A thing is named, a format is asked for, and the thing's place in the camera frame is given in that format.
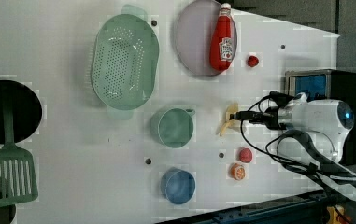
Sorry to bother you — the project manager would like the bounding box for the pink plush fruit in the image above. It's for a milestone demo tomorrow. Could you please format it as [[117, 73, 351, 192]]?
[[239, 148, 253, 163]]

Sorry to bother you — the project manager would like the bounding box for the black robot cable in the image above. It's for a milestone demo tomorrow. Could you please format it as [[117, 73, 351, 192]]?
[[240, 91, 356, 200]]

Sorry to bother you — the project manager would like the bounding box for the green mug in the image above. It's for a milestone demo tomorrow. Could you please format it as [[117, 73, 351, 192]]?
[[150, 108, 195, 148]]

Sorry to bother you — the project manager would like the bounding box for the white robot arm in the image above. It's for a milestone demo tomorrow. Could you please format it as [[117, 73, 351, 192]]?
[[226, 91, 356, 202]]

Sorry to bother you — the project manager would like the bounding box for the red plush strawberry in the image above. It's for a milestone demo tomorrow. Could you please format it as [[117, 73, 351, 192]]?
[[247, 55, 259, 67]]

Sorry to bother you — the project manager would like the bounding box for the red plush ketchup bottle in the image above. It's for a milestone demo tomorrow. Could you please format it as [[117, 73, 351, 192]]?
[[209, 3, 235, 71]]

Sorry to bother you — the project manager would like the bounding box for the green slotted spatula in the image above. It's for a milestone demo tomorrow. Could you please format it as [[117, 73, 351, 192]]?
[[0, 93, 38, 207]]

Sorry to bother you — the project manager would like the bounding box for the grey round plate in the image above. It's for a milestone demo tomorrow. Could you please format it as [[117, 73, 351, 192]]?
[[175, 0, 237, 76]]

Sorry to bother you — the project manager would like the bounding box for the blue mug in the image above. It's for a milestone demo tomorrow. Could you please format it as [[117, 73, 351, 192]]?
[[160, 168, 196, 205]]

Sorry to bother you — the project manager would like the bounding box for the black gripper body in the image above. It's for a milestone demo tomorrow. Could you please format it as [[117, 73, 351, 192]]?
[[245, 106, 279, 130]]

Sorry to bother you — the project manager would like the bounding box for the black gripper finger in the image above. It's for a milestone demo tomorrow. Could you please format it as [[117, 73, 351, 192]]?
[[229, 112, 245, 120]]

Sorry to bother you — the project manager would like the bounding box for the black round pan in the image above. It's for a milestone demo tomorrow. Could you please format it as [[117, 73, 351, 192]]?
[[0, 80, 43, 144]]

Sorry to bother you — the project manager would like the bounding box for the yellow plush banana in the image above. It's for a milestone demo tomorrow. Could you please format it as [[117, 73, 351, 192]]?
[[219, 103, 239, 137]]

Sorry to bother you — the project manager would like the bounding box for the green perforated colander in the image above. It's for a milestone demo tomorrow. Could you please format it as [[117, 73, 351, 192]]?
[[91, 5, 159, 120]]

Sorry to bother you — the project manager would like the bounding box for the orange slice toy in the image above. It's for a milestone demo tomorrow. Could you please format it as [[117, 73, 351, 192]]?
[[230, 163, 246, 181]]

